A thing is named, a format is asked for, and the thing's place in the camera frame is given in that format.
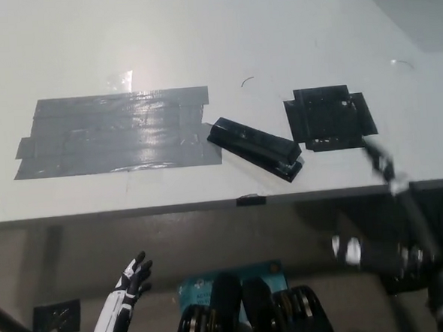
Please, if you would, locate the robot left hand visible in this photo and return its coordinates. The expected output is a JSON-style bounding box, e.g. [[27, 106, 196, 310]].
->
[[113, 250, 157, 306]]

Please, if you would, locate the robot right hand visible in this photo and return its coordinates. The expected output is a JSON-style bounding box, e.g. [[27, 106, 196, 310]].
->
[[363, 134, 411, 199]]

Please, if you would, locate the black stapler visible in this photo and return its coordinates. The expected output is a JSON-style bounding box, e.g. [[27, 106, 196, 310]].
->
[[204, 110, 306, 189]]

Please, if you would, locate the black ribbed robot torso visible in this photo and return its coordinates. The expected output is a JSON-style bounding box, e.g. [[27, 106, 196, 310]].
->
[[169, 264, 336, 332]]

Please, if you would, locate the black tape square patch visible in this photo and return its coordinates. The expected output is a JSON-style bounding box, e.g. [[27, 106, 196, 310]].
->
[[281, 83, 380, 155]]

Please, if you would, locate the black tape floor patch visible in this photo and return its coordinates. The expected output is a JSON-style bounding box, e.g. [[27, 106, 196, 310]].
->
[[32, 298, 83, 332]]

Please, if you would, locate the small black tape strip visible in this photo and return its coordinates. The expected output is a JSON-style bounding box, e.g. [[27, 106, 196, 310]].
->
[[234, 193, 267, 208]]

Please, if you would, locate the clear tape piece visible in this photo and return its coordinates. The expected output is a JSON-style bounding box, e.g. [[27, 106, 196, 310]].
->
[[104, 69, 135, 94]]

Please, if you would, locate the grey duct tape patch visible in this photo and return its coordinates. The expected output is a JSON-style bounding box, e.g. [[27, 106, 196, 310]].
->
[[9, 84, 224, 183]]

